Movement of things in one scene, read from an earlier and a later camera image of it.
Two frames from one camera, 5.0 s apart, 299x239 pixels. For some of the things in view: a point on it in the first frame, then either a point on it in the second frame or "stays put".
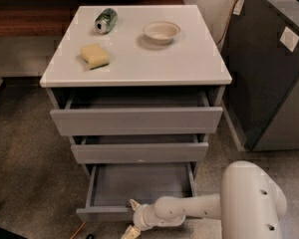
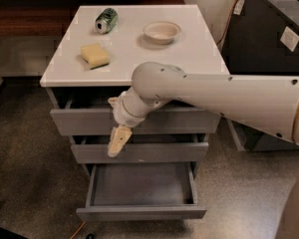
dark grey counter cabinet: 265,69 stays put
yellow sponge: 95,56 stays put
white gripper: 141,217 → 124,115
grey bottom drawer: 111,186 stays put
